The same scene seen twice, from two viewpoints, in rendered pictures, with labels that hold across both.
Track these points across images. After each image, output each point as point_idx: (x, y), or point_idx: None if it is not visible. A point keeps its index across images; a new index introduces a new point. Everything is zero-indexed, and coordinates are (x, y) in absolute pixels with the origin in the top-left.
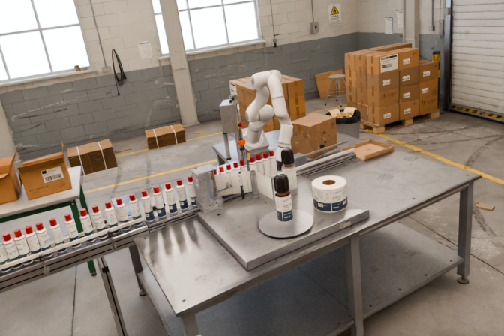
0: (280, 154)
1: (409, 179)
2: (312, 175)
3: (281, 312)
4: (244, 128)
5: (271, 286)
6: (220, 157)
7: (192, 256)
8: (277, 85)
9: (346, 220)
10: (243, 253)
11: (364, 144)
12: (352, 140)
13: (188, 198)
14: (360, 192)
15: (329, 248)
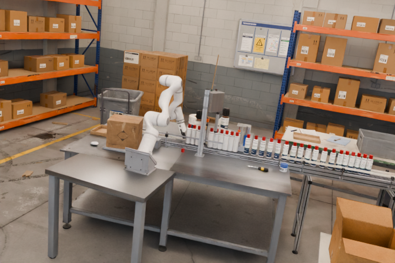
0: (184, 126)
1: (143, 122)
2: None
3: (218, 187)
4: (141, 151)
5: (208, 195)
6: (161, 188)
7: (267, 147)
8: None
9: None
10: (251, 134)
11: (96, 134)
12: (86, 139)
13: (240, 165)
14: (169, 129)
15: None
